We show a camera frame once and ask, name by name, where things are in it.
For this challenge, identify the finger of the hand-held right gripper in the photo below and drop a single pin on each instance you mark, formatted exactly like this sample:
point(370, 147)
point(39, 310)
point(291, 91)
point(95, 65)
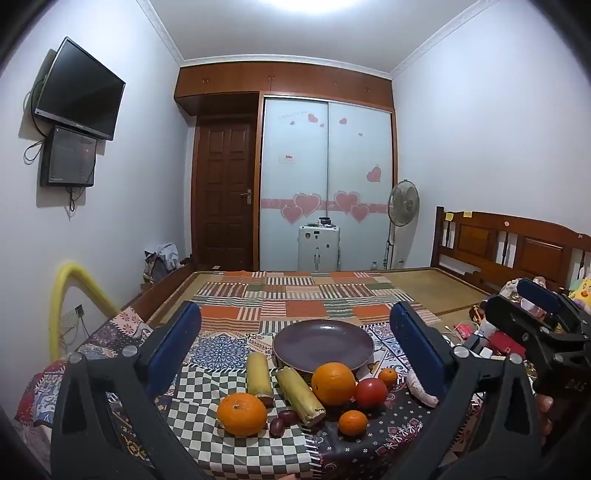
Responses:
point(540, 297)
point(512, 318)

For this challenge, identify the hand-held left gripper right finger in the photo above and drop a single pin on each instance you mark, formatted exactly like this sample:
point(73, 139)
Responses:
point(418, 350)

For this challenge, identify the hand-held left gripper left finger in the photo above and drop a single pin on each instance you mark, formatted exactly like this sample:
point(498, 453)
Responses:
point(178, 341)

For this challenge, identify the small tangerine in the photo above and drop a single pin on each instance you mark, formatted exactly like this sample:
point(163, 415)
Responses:
point(353, 423)
point(388, 377)

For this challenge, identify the red tomato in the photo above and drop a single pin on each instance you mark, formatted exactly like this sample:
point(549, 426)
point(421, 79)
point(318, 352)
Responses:
point(371, 393)

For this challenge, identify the sugarcane piece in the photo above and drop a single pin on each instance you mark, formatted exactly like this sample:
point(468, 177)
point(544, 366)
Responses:
point(300, 394)
point(258, 376)

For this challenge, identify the dark purple plate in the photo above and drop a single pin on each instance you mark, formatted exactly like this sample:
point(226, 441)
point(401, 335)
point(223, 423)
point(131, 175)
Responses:
point(323, 344)

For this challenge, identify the large orange with sticker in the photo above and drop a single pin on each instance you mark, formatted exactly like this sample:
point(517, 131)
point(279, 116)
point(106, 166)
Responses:
point(242, 414)

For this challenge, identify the dark red jujube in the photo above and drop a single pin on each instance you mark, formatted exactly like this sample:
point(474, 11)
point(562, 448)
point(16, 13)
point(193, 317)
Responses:
point(288, 416)
point(276, 427)

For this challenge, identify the person's right hand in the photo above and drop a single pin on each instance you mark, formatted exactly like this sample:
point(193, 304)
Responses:
point(547, 410)

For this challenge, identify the white pink plush toy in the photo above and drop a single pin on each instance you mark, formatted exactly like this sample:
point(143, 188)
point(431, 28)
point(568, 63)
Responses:
point(519, 288)

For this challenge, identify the yellow plush toy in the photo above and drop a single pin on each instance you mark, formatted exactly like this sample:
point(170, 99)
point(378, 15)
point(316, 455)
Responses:
point(581, 285)

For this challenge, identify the red packet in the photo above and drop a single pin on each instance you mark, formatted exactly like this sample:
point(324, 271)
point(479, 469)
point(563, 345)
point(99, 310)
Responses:
point(465, 331)

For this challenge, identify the wooden bed headboard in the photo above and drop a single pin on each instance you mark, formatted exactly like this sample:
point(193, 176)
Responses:
point(521, 249)

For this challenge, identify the floral patchwork blanket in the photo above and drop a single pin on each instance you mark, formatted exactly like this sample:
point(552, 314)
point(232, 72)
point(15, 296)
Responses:
point(115, 332)

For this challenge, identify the straw bed mat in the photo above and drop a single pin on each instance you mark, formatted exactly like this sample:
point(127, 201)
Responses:
point(443, 288)

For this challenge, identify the pile of clothes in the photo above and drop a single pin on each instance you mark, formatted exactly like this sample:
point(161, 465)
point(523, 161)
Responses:
point(161, 261)

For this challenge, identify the yellow foam tube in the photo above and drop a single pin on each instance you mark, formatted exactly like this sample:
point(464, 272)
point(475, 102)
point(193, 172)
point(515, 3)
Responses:
point(69, 286)

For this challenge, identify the striped patchwork blanket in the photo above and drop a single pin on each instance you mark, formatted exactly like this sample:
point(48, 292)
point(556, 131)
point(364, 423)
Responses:
point(304, 295)

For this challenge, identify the standing electric fan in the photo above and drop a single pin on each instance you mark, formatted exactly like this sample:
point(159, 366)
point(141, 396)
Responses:
point(403, 203)

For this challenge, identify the brown wooden door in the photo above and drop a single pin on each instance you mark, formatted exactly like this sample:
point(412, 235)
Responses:
point(224, 194)

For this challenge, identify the wooden wardrobe with glass doors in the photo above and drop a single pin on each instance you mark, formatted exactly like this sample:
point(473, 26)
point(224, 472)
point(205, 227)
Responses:
point(323, 161)

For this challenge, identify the wooden bed frame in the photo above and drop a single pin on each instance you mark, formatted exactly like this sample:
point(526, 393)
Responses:
point(157, 293)

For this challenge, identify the wall socket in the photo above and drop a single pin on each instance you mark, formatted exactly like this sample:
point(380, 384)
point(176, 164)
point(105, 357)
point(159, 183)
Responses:
point(79, 311)

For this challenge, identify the small black wall monitor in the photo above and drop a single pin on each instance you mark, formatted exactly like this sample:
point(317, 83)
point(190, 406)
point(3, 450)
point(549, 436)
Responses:
point(69, 157)

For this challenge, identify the wall-mounted black television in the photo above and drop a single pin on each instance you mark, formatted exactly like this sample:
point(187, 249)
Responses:
point(81, 87)

